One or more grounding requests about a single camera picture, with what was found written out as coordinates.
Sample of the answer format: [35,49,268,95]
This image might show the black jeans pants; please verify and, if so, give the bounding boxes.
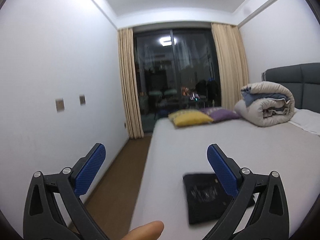
[183,172,256,225]

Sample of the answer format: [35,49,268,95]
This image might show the person's left hand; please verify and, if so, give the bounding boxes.
[122,220,164,240]

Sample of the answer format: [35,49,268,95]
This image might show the purple pillow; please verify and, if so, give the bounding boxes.
[200,107,241,122]

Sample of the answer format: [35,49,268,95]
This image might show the white bed mattress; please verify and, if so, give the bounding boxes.
[131,119,319,239]

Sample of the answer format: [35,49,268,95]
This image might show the yellow pillow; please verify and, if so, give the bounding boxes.
[168,109,214,127]

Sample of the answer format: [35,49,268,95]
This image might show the rolled beige grey duvet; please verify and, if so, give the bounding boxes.
[234,81,295,127]

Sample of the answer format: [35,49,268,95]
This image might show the white bed pillow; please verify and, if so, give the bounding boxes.
[289,108,320,136]

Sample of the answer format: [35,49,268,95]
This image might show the beige right curtain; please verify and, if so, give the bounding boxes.
[211,23,249,110]

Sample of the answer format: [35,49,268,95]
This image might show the beige curtain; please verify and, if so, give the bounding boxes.
[211,23,249,110]
[118,28,144,139]

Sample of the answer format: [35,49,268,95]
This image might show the dark glass window door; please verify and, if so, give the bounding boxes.
[133,28,221,133]

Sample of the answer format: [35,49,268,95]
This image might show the dark grey upholstered headboard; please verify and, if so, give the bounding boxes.
[261,62,320,113]

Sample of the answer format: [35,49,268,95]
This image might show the beige left curtain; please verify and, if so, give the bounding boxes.
[118,28,144,139]

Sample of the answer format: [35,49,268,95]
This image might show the wall power socket plate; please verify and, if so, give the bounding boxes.
[55,99,65,112]

